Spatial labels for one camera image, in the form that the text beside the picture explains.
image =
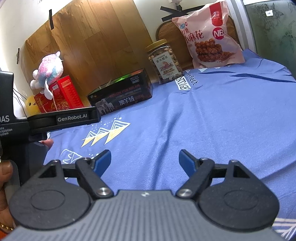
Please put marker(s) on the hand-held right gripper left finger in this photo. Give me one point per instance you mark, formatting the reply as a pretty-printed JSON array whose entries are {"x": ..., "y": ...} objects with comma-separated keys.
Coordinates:
[{"x": 101, "y": 162}]

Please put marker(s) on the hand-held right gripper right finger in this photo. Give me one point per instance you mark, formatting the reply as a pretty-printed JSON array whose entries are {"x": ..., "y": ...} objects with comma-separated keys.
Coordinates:
[{"x": 188, "y": 162}]

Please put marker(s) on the black printed box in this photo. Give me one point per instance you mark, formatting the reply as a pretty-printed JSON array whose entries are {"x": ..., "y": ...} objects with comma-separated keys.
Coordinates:
[{"x": 129, "y": 92}]

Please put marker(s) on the person's left hand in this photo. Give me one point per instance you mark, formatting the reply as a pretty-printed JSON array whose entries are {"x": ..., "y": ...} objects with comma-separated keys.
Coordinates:
[{"x": 5, "y": 171}]

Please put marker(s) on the yellow plush duck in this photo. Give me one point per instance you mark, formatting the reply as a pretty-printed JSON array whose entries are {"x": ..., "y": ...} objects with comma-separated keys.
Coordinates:
[{"x": 31, "y": 105}]

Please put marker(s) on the red gift box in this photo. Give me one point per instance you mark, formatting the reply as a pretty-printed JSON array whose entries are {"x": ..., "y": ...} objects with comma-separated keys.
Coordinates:
[{"x": 64, "y": 95}]

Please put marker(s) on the blue printed bedsheet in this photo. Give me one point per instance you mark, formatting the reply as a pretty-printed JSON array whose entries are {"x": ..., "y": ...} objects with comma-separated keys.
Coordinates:
[{"x": 208, "y": 111}]

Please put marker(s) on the pastel plush toy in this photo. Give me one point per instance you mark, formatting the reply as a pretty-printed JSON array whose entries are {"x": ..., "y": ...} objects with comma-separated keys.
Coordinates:
[{"x": 49, "y": 67}]

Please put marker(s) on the wooden board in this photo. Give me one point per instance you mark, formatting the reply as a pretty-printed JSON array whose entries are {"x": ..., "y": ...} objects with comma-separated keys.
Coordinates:
[{"x": 92, "y": 39}]

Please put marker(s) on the clear nut jar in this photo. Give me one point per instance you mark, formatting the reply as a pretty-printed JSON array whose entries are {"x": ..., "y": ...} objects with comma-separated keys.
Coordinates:
[{"x": 163, "y": 62}]

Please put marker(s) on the black tape strip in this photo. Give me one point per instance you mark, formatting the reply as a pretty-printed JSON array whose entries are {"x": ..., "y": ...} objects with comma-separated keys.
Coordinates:
[
  {"x": 177, "y": 15},
  {"x": 168, "y": 8},
  {"x": 52, "y": 19}
]

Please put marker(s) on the pink snack bag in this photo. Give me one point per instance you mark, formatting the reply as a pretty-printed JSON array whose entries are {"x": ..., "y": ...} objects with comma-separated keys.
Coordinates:
[{"x": 208, "y": 39}]

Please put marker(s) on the woven chair back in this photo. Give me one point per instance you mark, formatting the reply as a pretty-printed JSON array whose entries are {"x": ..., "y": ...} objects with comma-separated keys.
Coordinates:
[{"x": 166, "y": 39}]

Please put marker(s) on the green frosted window pane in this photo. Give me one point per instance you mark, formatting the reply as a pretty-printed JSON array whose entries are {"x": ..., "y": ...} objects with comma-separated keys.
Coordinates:
[{"x": 272, "y": 34}]

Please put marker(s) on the white sticker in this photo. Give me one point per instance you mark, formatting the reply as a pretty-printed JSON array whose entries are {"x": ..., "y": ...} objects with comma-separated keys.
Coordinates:
[{"x": 269, "y": 13}]

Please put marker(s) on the white window frame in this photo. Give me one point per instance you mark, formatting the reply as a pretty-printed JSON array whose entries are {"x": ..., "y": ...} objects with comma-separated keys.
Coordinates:
[{"x": 242, "y": 27}]

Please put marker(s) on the white wall fixture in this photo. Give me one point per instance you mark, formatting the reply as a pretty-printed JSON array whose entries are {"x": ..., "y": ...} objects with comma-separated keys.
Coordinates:
[{"x": 175, "y": 2}]

